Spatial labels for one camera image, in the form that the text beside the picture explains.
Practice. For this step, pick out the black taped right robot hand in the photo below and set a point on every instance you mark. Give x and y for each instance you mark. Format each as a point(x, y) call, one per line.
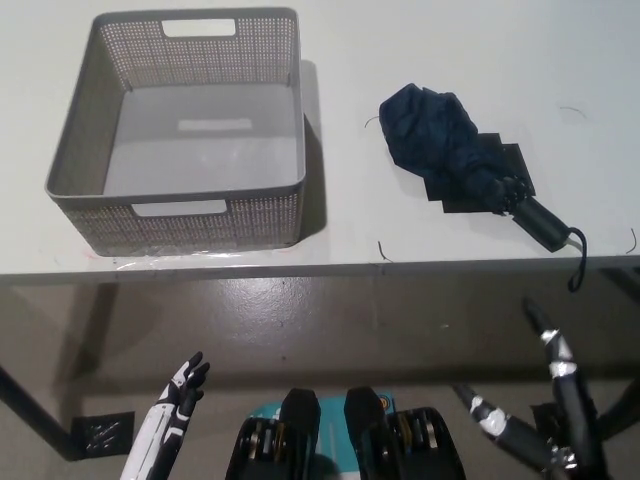
point(570, 395)

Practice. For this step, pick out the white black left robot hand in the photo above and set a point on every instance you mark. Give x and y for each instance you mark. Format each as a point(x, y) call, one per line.
point(167, 415)

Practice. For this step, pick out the navy umbrella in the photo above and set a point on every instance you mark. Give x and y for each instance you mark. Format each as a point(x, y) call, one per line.
point(430, 130)

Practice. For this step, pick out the dark metal table leg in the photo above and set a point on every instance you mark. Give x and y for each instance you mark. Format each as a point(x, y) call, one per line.
point(35, 405)
point(622, 415)

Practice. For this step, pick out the black left robot body block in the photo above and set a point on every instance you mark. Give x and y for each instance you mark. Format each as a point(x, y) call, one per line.
point(265, 450)

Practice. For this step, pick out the black robot body block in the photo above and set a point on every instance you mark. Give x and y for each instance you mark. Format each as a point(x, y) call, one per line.
point(425, 445)
point(265, 450)

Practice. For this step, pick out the black right robot body block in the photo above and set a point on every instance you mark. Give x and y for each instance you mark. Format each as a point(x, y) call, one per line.
point(425, 445)

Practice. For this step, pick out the clear tape strip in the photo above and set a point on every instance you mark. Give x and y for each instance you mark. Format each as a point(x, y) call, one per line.
point(170, 259)

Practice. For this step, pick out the large black tape square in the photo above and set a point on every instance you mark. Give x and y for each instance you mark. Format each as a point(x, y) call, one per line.
point(452, 200)

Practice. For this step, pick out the grey perforated plastic basket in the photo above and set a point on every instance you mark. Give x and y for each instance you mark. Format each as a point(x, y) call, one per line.
point(80, 197)

